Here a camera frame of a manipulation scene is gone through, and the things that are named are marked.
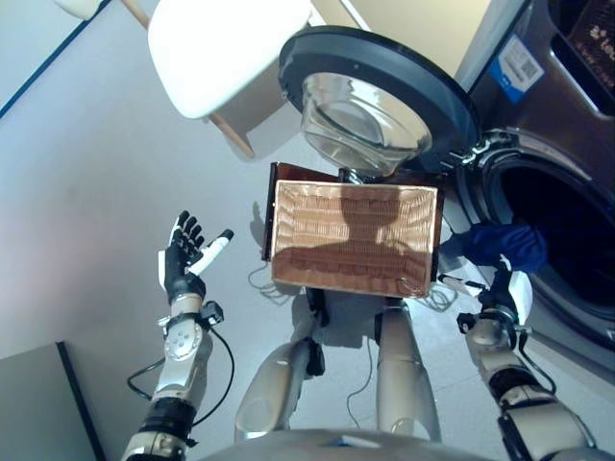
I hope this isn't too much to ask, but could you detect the grey robot torso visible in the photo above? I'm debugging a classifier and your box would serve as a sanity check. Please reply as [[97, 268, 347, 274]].
[[194, 428, 513, 461]]

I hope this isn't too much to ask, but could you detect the dark washing machine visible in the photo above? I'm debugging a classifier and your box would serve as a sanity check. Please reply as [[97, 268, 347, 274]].
[[431, 0, 615, 378]]

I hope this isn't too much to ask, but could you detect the blue energy label sticker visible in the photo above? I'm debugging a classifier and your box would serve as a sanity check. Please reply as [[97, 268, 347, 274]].
[[489, 36, 548, 106]]

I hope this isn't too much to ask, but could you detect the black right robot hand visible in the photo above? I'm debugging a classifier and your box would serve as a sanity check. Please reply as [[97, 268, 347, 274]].
[[436, 253, 534, 328]]

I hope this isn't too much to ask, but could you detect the round washing machine door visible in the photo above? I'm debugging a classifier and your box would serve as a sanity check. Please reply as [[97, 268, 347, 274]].
[[278, 26, 482, 178]]

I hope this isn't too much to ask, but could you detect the blue garment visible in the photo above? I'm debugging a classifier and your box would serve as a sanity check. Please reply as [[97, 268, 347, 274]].
[[440, 221, 550, 274]]

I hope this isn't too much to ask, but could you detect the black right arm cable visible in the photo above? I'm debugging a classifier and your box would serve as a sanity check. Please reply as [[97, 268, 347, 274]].
[[514, 325, 559, 393]]

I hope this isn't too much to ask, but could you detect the white chair with wooden legs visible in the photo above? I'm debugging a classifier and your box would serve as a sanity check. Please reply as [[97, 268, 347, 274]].
[[52, 0, 314, 159]]

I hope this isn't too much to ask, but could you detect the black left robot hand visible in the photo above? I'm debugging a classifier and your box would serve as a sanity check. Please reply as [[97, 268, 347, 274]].
[[157, 209, 235, 304]]

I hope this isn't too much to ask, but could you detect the white cabinet side panel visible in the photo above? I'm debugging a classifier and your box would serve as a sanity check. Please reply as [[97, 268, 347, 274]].
[[454, 0, 535, 95]]

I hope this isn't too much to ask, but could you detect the grey box with dark edge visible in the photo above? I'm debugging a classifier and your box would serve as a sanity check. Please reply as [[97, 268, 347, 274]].
[[0, 340, 108, 461]]

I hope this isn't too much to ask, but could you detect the silver right robot leg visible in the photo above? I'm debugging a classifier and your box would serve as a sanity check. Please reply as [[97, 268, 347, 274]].
[[373, 304, 442, 442]]

